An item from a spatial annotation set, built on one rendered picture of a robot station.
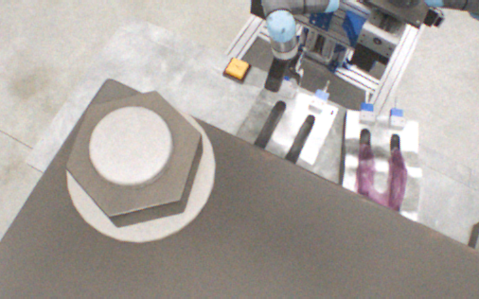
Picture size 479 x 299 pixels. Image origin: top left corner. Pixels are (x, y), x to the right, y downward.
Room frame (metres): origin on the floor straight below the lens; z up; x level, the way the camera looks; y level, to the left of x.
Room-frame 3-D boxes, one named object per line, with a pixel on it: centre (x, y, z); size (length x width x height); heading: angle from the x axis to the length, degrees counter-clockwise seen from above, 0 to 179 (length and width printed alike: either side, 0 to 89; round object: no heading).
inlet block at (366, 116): (0.83, -0.44, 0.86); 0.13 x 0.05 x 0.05; 175
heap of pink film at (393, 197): (0.56, -0.47, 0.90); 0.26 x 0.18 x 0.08; 175
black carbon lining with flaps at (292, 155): (0.62, -0.13, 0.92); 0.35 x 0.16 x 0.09; 158
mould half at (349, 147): (0.56, -0.48, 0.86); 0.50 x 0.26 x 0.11; 175
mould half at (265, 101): (0.61, -0.11, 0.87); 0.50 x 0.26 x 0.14; 158
